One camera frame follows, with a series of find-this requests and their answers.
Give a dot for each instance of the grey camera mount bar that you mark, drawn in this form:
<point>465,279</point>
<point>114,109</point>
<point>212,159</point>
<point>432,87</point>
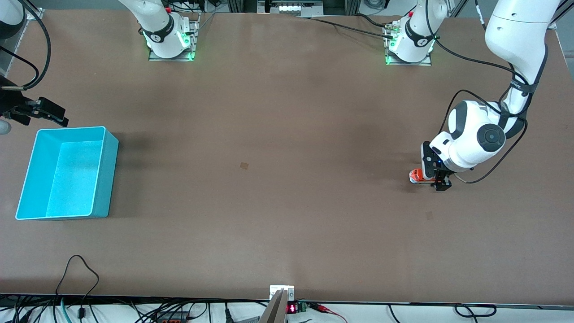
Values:
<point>276,312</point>

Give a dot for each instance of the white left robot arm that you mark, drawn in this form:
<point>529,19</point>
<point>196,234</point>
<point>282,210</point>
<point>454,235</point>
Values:
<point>515,27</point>

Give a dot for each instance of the green terminal circuit board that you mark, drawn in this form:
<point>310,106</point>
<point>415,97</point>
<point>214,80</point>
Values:
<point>302,307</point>

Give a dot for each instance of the lit metal equipment rack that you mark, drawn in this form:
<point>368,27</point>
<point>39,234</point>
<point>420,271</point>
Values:
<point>290,8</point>

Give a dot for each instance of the orange toy bus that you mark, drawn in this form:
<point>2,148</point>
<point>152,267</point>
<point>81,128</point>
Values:
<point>418,176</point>

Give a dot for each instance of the orange power strip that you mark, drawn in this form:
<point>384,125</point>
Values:
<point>172,319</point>

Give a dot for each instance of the blue plastic box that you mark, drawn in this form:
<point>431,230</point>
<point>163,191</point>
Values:
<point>71,179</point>

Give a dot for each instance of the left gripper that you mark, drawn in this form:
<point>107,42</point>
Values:
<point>442,181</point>

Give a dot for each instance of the aluminium frame profile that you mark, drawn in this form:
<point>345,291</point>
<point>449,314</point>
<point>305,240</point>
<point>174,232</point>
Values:
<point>552,24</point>

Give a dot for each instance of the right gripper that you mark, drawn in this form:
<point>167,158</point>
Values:
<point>10,106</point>

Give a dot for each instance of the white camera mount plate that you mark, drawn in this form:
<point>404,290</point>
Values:
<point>276,288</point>

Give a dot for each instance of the red digit display module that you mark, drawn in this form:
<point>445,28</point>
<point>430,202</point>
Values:
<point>292,308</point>

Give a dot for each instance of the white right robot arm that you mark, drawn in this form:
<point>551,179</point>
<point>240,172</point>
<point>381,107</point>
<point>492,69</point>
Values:
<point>157,27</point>

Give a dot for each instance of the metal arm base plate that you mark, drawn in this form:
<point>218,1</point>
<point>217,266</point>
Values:
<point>406,63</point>
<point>196,27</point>

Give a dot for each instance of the small aluminium corner bracket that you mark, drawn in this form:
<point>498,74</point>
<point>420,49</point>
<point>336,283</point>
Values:
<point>36,14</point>

